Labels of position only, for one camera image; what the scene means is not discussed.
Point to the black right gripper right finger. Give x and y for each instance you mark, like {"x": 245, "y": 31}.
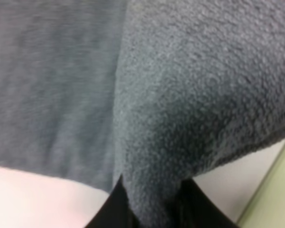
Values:
{"x": 197, "y": 210}

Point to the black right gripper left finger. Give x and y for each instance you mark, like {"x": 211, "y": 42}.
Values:
{"x": 115, "y": 212}

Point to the grey towel with orange pattern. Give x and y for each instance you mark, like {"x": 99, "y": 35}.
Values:
{"x": 142, "y": 93}

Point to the light green plastic tray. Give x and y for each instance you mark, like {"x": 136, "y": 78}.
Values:
{"x": 267, "y": 207}

